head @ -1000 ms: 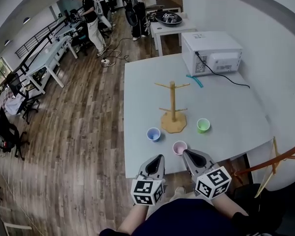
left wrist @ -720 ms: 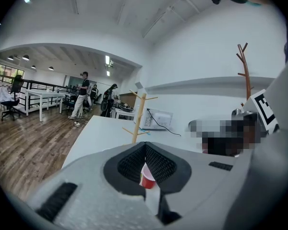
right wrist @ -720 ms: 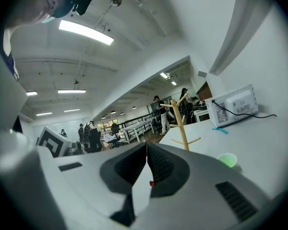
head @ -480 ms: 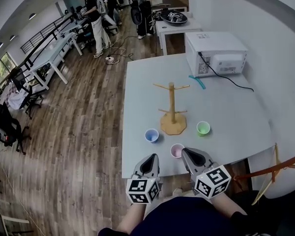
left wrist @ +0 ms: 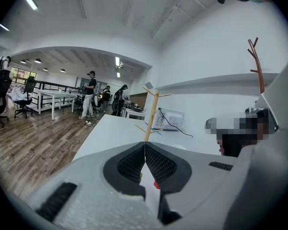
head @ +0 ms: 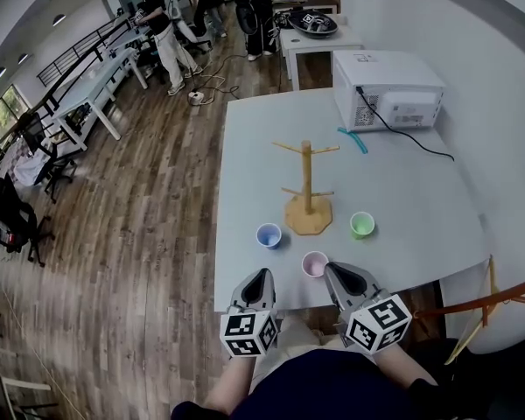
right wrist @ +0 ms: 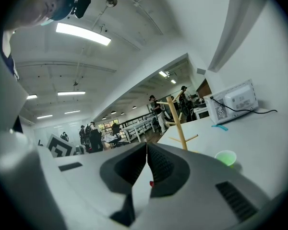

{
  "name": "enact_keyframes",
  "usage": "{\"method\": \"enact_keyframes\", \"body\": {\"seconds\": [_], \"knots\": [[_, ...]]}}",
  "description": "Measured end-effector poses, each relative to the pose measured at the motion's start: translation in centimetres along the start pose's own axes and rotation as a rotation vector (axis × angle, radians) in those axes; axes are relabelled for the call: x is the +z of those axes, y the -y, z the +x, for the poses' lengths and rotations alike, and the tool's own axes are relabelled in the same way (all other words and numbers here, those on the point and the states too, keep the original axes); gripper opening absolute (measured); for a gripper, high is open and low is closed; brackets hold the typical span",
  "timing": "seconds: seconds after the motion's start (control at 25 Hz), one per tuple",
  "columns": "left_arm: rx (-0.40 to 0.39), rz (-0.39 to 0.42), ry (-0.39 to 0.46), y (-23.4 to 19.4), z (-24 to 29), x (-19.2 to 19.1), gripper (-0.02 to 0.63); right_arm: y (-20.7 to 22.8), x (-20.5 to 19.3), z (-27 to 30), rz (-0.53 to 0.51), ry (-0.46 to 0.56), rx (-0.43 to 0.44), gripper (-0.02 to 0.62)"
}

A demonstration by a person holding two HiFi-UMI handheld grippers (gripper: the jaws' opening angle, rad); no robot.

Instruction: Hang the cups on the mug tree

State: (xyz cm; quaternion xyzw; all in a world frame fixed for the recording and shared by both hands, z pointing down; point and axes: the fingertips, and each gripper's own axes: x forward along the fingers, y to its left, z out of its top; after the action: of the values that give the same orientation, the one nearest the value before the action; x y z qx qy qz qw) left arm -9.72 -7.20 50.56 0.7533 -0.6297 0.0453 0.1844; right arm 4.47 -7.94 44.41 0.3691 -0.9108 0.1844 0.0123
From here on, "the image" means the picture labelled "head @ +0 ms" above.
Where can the wooden cup tree stand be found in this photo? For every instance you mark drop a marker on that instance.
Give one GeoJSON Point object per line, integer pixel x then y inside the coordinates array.
{"type": "Point", "coordinates": [315, 223]}

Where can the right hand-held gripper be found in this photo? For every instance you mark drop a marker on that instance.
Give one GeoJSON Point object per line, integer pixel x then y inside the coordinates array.
{"type": "Point", "coordinates": [376, 326]}

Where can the brown coat rack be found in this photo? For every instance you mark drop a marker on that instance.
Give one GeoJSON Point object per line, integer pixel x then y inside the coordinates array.
{"type": "Point", "coordinates": [464, 304]}

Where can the person's left forearm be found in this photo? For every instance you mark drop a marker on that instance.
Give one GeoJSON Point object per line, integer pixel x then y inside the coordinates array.
{"type": "Point", "coordinates": [232, 383]}

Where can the blue plastic cup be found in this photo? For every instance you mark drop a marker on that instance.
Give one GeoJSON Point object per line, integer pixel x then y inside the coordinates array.
{"type": "Point", "coordinates": [269, 236]}

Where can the window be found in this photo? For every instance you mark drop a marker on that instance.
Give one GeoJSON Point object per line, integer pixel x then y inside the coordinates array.
{"type": "Point", "coordinates": [2, 116]}

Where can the black metal railing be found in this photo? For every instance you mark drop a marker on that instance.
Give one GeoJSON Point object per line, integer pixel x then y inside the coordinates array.
{"type": "Point", "coordinates": [92, 41]}

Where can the white power strip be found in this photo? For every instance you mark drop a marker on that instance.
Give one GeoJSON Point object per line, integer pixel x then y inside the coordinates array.
{"type": "Point", "coordinates": [195, 98]}

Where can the small white table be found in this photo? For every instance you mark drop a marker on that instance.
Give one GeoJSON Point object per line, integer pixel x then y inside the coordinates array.
{"type": "Point", "coordinates": [324, 42]}

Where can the long white desk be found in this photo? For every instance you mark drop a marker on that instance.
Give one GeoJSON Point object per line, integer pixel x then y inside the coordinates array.
{"type": "Point", "coordinates": [92, 86]}

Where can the red plastic cup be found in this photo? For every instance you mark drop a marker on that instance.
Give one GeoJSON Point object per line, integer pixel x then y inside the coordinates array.
{"type": "Point", "coordinates": [313, 265]}

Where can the white microwave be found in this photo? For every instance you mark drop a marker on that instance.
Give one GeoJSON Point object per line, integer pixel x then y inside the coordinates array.
{"type": "Point", "coordinates": [385, 68]}

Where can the teal plastic strip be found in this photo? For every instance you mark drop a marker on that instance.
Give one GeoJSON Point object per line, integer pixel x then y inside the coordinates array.
{"type": "Point", "coordinates": [359, 143]}

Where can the person's beige trousers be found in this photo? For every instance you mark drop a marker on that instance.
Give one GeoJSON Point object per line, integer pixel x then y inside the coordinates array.
{"type": "Point", "coordinates": [293, 335]}

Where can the black round dish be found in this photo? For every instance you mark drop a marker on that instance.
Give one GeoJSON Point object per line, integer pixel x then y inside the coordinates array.
{"type": "Point", "coordinates": [328, 29]}
{"type": "Point", "coordinates": [247, 20]}

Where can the person's right forearm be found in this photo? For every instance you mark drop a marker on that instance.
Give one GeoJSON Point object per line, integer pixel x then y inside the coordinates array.
{"type": "Point", "coordinates": [398, 363]}

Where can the black office chair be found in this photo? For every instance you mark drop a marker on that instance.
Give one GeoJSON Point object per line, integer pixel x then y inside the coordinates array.
{"type": "Point", "coordinates": [464, 381]}
{"type": "Point", "coordinates": [13, 217]}
{"type": "Point", "coordinates": [35, 134]}

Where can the person's navy shirt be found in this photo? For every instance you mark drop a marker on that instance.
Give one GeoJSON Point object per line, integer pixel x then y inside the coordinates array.
{"type": "Point", "coordinates": [324, 387]}

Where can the green plastic cup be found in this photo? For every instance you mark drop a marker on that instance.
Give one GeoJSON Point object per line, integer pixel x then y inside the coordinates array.
{"type": "Point", "coordinates": [361, 226]}

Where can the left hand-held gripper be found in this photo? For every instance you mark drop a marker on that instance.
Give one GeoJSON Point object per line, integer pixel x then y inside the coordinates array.
{"type": "Point", "coordinates": [245, 333]}

